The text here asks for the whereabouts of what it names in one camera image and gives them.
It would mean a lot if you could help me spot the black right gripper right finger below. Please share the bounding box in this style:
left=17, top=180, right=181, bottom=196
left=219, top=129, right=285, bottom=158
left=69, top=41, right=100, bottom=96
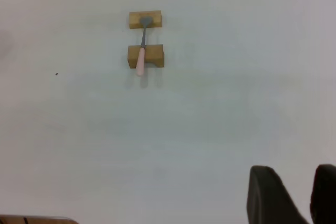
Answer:
left=310, top=164, right=336, bottom=224

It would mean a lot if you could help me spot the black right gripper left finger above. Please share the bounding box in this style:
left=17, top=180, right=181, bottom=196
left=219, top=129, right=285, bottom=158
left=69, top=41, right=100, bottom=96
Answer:
left=246, top=165, right=312, bottom=224

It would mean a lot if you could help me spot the spoon with pink handle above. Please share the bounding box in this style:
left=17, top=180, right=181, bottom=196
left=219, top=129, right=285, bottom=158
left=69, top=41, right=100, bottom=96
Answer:
left=135, top=16, right=154, bottom=76

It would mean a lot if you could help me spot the arch shaped wooden block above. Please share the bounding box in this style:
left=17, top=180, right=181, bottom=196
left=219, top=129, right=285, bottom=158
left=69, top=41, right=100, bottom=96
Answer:
left=127, top=45, right=165, bottom=69

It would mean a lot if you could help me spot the flat rectangular wooden block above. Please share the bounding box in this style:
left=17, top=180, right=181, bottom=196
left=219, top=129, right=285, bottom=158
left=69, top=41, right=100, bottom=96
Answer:
left=129, top=10, right=162, bottom=29

